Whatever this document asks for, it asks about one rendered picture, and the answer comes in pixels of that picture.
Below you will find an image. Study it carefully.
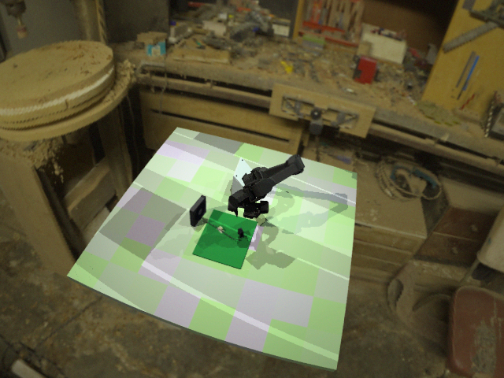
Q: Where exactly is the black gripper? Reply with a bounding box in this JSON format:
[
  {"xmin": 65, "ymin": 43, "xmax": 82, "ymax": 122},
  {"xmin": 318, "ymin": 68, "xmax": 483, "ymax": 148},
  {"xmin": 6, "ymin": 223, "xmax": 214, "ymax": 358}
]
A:
[{"xmin": 228, "ymin": 200, "xmax": 269, "ymax": 217}]

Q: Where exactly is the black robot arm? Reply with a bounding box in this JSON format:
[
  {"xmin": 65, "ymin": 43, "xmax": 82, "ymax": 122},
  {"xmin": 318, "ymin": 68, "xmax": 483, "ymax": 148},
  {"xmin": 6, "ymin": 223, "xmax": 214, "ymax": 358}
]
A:
[{"xmin": 228, "ymin": 154, "xmax": 305, "ymax": 219}]

